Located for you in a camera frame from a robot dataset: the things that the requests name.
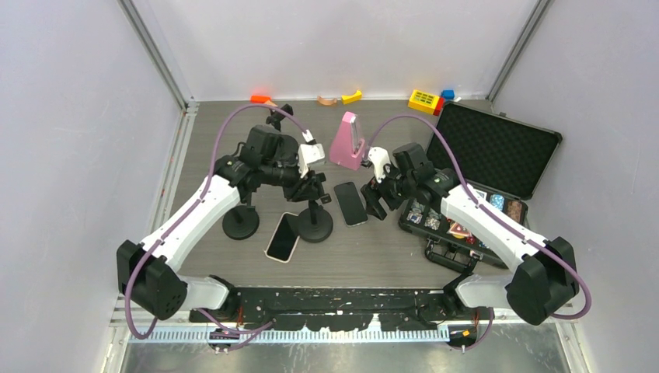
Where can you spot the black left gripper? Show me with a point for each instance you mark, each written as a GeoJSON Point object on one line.
{"type": "Point", "coordinates": [302, 189]}

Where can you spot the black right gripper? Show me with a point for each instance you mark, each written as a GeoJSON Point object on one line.
{"type": "Point", "coordinates": [371, 196]}

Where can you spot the smartphone with clear case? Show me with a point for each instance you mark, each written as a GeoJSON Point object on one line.
{"type": "Point", "coordinates": [350, 204]}

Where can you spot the black phone stand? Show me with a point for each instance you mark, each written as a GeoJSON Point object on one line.
{"type": "Point", "coordinates": [315, 224]}
{"type": "Point", "coordinates": [241, 222]}
{"type": "Point", "coordinates": [275, 118]}

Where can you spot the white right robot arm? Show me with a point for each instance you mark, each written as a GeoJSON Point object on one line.
{"type": "Point", "coordinates": [543, 275]}

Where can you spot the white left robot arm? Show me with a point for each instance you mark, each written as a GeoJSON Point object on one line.
{"type": "Point", "coordinates": [147, 271]}

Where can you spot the pink wedge stand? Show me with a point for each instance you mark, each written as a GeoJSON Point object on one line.
{"type": "Point", "coordinates": [348, 146]}

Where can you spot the smartphone with cream case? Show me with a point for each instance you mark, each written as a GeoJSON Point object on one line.
{"type": "Point", "coordinates": [284, 240]}

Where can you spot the tan arch block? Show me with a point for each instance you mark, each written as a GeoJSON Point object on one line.
{"type": "Point", "coordinates": [326, 101]}

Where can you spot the yellow arch block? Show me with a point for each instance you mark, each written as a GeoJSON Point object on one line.
{"type": "Point", "coordinates": [352, 98]}

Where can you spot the red triangle game piece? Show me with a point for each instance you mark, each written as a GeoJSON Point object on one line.
{"type": "Point", "coordinates": [458, 231]}

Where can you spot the yellow toy brick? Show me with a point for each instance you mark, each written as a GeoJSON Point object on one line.
{"type": "Point", "coordinates": [422, 101]}

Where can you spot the orange wooden block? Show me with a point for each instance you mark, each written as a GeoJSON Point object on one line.
{"type": "Point", "coordinates": [259, 99]}

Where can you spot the red toy brick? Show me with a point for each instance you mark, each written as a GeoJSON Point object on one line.
{"type": "Point", "coordinates": [439, 105]}

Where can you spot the blue toy brick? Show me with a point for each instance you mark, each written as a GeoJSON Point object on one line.
{"type": "Point", "coordinates": [448, 94]}

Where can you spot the black foam-lined case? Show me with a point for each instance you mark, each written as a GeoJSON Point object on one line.
{"type": "Point", "coordinates": [502, 159]}

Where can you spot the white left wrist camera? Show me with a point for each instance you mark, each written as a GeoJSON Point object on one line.
{"type": "Point", "coordinates": [310, 156]}

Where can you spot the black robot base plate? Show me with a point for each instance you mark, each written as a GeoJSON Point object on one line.
{"type": "Point", "coordinates": [340, 309]}

